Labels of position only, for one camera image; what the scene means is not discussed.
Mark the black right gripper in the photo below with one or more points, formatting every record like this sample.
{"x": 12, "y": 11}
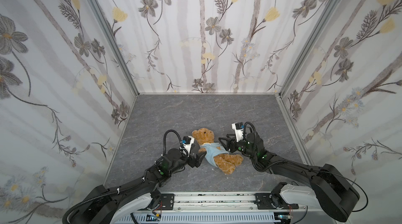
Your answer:
{"x": 234, "y": 144}

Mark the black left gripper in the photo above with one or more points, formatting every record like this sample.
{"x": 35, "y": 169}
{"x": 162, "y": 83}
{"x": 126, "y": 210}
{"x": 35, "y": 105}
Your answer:
{"x": 193, "y": 157}

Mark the brown teddy bear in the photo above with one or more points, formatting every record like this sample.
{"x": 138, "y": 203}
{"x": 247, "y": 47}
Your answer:
{"x": 227, "y": 163}

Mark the light blue teddy hoodie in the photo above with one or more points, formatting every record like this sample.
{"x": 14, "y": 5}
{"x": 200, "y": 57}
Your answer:
{"x": 212, "y": 150}

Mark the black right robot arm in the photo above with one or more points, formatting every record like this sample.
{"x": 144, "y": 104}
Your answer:
{"x": 335, "y": 195}

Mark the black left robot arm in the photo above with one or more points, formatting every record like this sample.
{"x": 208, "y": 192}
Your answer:
{"x": 107, "y": 205}

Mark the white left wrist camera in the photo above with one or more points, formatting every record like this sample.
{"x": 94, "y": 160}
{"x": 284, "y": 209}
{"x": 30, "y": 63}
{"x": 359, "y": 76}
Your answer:
{"x": 186, "y": 145}

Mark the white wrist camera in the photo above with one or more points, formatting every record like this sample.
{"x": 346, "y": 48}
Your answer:
{"x": 238, "y": 127}
{"x": 186, "y": 145}

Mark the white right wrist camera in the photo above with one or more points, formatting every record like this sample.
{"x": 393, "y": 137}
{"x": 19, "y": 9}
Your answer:
{"x": 238, "y": 127}

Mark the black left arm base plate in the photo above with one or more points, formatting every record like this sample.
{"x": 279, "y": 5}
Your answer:
{"x": 163, "y": 202}

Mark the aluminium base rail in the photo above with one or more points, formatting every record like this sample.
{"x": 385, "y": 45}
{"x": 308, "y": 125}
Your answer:
{"x": 186, "y": 202}

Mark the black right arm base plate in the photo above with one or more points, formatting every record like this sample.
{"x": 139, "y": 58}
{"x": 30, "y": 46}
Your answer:
{"x": 269, "y": 201}

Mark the white perforated cable tray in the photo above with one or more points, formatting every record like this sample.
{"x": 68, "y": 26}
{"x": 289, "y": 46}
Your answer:
{"x": 203, "y": 218}

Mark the aluminium corner post right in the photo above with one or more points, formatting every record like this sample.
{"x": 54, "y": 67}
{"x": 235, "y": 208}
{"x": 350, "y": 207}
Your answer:
{"x": 322, "y": 22}

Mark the aluminium corner post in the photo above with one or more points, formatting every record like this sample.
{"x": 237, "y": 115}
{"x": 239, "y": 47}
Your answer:
{"x": 322, "y": 22}
{"x": 107, "y": 31}

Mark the aluminium corner post left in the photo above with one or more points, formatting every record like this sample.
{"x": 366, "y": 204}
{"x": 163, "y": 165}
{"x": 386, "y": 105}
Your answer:
{"x": 107, "y": 31}

